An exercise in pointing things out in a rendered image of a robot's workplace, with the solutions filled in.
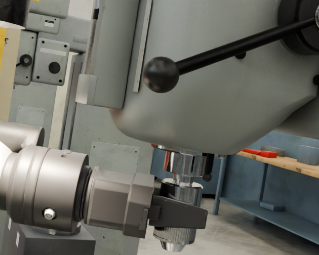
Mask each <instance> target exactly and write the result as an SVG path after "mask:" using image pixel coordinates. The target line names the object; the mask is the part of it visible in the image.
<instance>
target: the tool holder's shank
mask: <svg viewBox="0 0 319 255"><path fill-rule="evenodd" d="M193 179H194V177H190V176H184V175H178V174H174V175H173V181H174V182H176V183H180V184H187V185H191V184H193Z"/></svg>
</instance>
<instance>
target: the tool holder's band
mask: <svg viewBox="0 0 319 255"><path fill-rule="evenodd" d="M161 189H162V190H164V191H167V192H171V193H175V194H180V195H187V196H201V195H202V193H203V186H202V185H201V184H198V183H195V182H193V184H191V185H187V184H180V183H176V182H174V181H173V179H163V180H162V182H161Z"/></svg>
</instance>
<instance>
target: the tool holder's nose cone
mask: <svg viewBox="0 0 319 255"><path fill-rule="evenodd" d="M160 242H161V245H162V248H163V249H165V250H167V251H172V252H181V251H182V250H183V248H184V247H185V246H186V245H180V244H172V243H167V242H163V241H161V240H160Z"/></svg>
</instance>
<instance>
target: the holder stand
mask: <svg viewBox="0 0 319 255"><path fill-rule="evenodd" d="M95 245H96V240H95V239H94V237H93V236H92V235H91V234H90V233H89V232H88V231H87V230H86V229H85V228H84V227H83V226H82V225H81V223H80V222H78V225H77V227H76V230H75V231H74V232H73V233H71V232H65V231H59V230H56V234H54V235H53V234H50V229H47V228H41V227H36V226H30V225H24V224H17V223H13V221H12V220H11V218H10V217H9V215H8V214H7V216H6V223H5V230H4V237H3V244H2V251H1V255H94V252H95Z"/></svg>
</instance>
